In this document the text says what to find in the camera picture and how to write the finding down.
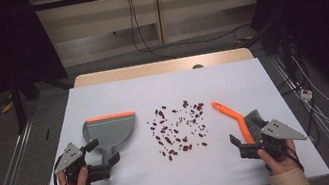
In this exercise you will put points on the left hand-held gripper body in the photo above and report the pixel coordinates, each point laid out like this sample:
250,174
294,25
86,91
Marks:
67,156

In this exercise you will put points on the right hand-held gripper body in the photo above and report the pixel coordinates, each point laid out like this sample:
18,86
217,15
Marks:
280,132

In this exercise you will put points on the orange brush with grey bristles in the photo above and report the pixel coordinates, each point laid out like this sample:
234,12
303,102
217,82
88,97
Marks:
240,121

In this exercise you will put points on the grey dustpan with orange edge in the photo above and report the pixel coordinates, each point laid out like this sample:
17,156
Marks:
111,131

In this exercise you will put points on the heap of red kidney beans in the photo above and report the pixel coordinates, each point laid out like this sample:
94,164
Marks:
185,148

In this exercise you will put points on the person's right hand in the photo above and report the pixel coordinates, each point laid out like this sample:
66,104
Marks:
279,165

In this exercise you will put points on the small black stick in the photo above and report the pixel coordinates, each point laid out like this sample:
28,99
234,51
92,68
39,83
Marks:
47,134

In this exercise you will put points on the white power adapter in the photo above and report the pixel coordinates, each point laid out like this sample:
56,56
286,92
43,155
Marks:
305,95

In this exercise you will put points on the black metal stand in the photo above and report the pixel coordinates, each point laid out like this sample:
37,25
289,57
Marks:
287,55

